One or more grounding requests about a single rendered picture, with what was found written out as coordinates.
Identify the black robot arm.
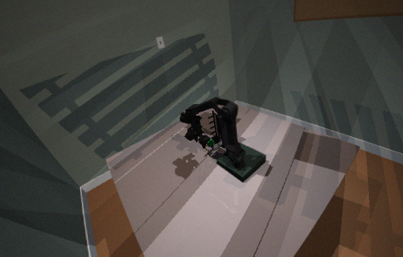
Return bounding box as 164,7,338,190
180,97,247,170

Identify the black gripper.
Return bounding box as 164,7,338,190
191,124,210,149

